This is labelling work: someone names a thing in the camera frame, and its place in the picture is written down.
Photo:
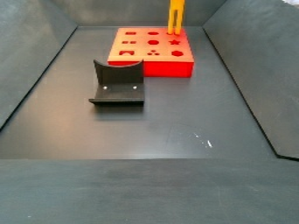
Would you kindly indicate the black curved holder stand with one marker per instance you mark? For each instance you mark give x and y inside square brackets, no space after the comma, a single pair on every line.
[120,83]

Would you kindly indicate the red shape-sorting block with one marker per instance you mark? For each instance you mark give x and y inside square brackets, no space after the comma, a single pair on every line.
[165,52]

